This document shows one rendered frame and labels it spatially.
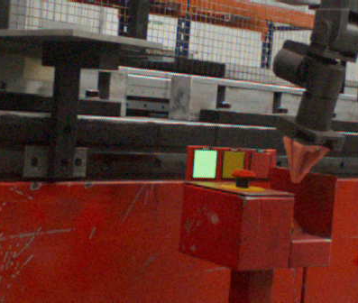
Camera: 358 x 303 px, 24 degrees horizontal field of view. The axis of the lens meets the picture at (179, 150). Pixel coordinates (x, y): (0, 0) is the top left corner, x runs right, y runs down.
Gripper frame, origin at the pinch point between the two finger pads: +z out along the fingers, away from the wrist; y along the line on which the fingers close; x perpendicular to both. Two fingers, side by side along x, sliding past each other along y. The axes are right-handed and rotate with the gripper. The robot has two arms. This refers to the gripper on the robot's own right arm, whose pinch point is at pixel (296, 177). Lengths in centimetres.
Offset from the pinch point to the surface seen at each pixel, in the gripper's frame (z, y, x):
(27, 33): -14.5, 20.4, 43.0
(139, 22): -2, 126, -46
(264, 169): 2.6, 10.0, -2.2
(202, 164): 1.9, 10.2, 12.0
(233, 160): 1.2, 10.4, 5.3
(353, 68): 63, 454, -514
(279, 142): 3.5, 29.3, -22.8
